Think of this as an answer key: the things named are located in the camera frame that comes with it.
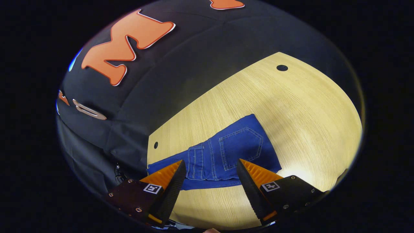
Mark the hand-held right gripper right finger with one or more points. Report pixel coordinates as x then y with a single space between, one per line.
250 191

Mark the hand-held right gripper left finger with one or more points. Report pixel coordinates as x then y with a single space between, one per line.
173 191

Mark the blue denim jeans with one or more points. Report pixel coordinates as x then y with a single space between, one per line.
233 145

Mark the black backdrop cloth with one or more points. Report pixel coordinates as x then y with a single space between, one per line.
181 64

